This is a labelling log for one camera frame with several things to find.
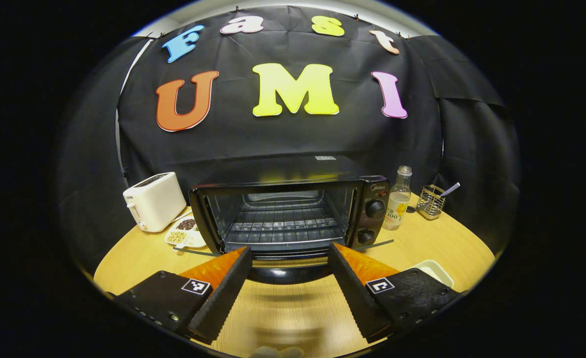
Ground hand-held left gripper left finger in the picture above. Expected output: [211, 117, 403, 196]
[116, 246, 254, 345]

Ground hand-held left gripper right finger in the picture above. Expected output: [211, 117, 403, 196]
[327, 243, 465, 344]

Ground white square plate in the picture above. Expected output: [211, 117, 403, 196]
[407, 260, 455, 290]

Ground black electric oven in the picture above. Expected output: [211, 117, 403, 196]
[173, 154, 395, 285]

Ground metal oven rack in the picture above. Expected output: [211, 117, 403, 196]
[223, 199, 348, 247]

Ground white divided snack dish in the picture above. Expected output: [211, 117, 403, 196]
[164, 213, 207, 251]

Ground clear glass bottle yellow label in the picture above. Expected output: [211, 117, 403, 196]
[383, 166, 413, 231]

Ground white toaster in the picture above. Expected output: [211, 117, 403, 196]
[123, 172, 188, 233]

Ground metal wire mesh holder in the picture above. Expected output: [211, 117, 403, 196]
[416, 184, 446, 220]

